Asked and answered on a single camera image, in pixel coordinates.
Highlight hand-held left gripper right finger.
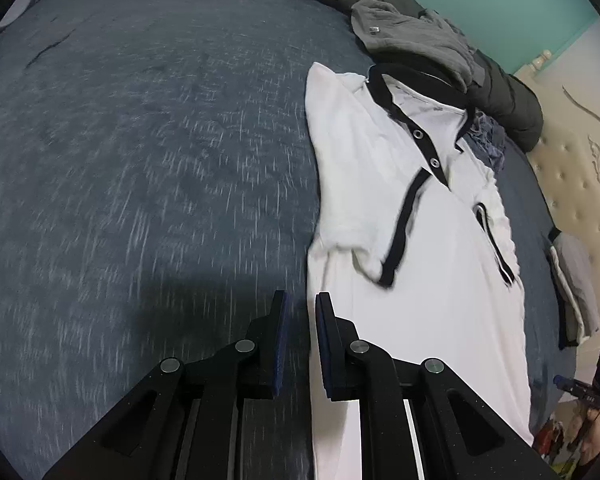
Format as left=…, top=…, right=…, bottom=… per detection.
left=315, top=291, right=563, bottom=480

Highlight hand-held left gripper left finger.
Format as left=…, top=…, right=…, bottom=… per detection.
left=42, top=290, right=288, bottom=480

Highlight white polo shirt black trim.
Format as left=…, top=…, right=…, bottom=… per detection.
left=305, top=61, right=536, bottom=480

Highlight folded grey clothes stack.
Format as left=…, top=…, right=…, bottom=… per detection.
left=547, top=227, right=600, bottom=350

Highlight person's right hand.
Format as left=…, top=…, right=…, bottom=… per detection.
left=576, top=406, right=600, bottom=467

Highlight red orange clutter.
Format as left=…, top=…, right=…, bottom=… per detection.
left=534, top=417, right=566, bottom=461

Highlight cream tufted headboard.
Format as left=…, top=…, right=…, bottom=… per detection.
left=512, top=49, right=600, bottom=356

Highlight blue checked boxer shorts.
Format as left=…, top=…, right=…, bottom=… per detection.
left=467, top=110, right=508, bottom=173

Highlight dark grey rolled duvet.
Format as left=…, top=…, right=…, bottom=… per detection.
left=87, top=0, right=545, bottom=153

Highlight grey sweatshirt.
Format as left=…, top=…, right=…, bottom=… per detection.
left=350, top=0, right=488, bottom=93

